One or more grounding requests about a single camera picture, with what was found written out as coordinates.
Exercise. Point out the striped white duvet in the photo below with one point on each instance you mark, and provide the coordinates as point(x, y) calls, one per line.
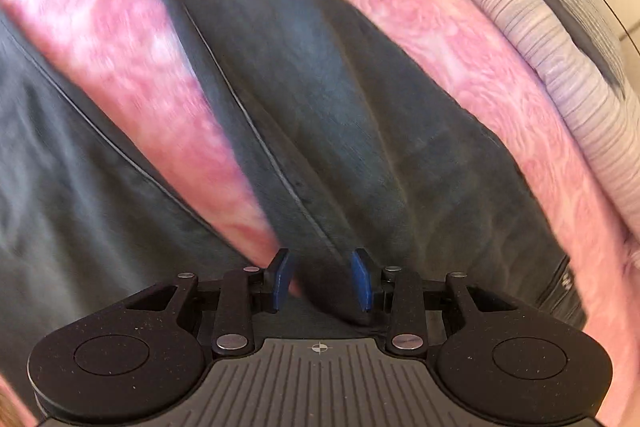
point(575, 82)

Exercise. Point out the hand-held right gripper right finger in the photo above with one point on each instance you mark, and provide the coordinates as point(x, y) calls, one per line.
point(361, 279)

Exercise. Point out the pink floral blanket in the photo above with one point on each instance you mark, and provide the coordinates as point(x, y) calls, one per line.
point(425, 17)

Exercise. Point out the dark grey jeans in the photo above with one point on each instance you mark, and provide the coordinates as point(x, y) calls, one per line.
point(320, 107)

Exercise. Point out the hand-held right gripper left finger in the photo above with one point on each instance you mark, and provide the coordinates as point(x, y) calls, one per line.
point(280, 279)

